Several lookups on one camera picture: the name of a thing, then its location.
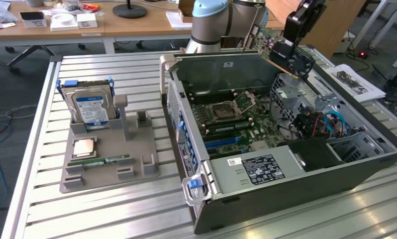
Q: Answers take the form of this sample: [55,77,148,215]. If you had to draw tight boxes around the red wire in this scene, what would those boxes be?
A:
[311,116,321,136]

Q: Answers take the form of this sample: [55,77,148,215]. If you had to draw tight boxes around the black RAM slot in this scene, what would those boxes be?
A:
[192,97,236,105]
[191,92,235,100]

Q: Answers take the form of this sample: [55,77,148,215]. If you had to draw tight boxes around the CPU socket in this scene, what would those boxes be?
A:
[209,102,239,122]

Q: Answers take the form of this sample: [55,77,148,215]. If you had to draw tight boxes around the wooden cabinet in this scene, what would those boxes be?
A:
[264,0,369,57]

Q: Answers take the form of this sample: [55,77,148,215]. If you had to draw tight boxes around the metal disk bay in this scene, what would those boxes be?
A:
[327,131,385,163]

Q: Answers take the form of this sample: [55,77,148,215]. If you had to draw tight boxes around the blue expansion slot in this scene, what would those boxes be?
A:
[204,135,249,150]

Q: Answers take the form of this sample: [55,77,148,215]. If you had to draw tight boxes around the grey parts rack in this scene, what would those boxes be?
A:
[59,93,161,194]

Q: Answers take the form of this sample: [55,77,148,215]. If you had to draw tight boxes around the open grey PC case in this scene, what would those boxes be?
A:
[159,44,397,235]

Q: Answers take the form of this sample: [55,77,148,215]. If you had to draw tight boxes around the white floor box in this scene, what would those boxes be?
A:
[337,30,359,54]

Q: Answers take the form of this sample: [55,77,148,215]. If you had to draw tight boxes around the hard disk with blue label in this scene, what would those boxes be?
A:
[56,76,119,131]

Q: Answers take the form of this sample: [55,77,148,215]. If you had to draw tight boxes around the white papers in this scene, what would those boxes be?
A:
[165,11,195,30]

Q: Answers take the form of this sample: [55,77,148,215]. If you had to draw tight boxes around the black power wire bundle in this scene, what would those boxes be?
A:
[291,112,325,139]

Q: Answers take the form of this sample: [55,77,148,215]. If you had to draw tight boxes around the red plastic item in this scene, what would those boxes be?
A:
[81,2,100,13]

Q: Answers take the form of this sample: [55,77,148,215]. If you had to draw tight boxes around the green RAM stick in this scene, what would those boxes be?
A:
[67,154,133,167]

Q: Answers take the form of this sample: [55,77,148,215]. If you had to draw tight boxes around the grey power supply with label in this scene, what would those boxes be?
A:
[207,145,307,195]

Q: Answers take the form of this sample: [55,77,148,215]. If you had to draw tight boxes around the white tape roll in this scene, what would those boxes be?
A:
[51,13,75,25]

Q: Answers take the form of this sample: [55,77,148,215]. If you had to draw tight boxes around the white table frame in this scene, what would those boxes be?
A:
[351,0,397,68]

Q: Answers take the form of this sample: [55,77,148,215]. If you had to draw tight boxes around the white box with black top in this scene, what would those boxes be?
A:
[19,11,48,28]

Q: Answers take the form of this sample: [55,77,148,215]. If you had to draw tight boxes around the small white box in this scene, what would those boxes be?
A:
[76,12,99,29]

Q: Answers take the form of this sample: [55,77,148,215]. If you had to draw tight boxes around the white floor cable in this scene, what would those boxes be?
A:
[0,104,36,120]

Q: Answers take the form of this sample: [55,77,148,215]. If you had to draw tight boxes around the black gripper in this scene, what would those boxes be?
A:
[284,0,329,48]

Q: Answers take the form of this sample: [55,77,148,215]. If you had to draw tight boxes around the metal drive cage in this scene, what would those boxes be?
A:
[269,72,344,125]

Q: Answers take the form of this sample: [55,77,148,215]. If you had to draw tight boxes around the printed paper stack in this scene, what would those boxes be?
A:
[324,63,388,103]

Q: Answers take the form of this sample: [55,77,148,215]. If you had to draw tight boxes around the clear bag with dark parts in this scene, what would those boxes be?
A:
[64,0,83,12]

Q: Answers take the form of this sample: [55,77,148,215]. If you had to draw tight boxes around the black lamp base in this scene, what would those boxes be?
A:
[112,0,149,19]

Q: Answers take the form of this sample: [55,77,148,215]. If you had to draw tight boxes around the green motherboard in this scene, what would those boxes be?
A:
[183,83,288,160]

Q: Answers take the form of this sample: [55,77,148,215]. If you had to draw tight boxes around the blue wire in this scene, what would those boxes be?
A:
[320,111,349,137]

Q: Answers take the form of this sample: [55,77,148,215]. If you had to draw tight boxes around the brown cardboard box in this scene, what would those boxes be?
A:
[179,0,196,17]

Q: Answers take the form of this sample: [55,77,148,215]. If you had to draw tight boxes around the CPU chip with metal lid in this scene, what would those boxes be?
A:
[72,137,97,158]

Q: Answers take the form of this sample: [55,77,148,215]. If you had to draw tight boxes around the graphics card with black fan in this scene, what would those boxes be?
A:
[240,4,317,80]

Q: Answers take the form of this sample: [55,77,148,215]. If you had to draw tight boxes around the wooden desk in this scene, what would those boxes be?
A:
[0,0,288,48]

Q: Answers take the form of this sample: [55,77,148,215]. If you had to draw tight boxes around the metal socket cover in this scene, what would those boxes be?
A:
[233,91,257,110]

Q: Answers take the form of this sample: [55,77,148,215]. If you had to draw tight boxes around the flat white box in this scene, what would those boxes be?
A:
[49,21,80,32]

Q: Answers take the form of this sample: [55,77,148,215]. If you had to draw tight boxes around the black RAM stick with label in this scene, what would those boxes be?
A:
[204,120,255,136]

